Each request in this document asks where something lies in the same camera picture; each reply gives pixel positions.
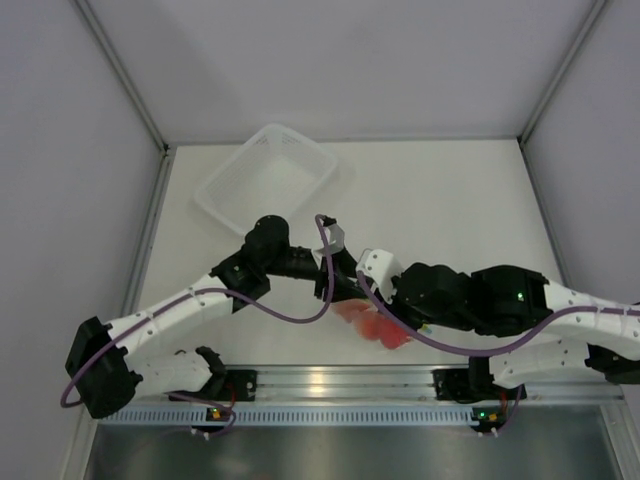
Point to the fake watermelon slice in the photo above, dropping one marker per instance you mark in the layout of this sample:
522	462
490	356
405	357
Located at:
353	310

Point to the white perforated plastic basket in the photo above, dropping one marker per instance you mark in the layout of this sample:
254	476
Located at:
277	171

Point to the clear zip top bag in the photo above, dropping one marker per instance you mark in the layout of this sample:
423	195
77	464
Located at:
365	329

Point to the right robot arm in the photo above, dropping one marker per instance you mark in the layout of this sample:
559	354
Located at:
512	324

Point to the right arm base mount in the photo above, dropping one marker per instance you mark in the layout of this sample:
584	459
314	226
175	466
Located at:
468	386

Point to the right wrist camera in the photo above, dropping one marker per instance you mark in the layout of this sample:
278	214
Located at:
377	267

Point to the white slotted cable duct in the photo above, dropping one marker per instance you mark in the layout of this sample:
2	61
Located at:
182	414

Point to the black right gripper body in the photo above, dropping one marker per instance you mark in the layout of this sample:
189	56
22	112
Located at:
408	313

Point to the aluminium mounting rail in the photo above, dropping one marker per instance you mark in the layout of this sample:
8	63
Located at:
399	383

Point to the fake red tomato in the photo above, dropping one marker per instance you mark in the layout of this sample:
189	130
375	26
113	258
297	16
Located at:
390	335

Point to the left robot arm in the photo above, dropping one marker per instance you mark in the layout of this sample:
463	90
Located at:
115	363

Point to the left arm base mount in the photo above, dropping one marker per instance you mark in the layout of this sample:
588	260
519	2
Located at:
235	385

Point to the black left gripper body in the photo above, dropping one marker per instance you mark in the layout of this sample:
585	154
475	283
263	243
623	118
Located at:
306	265

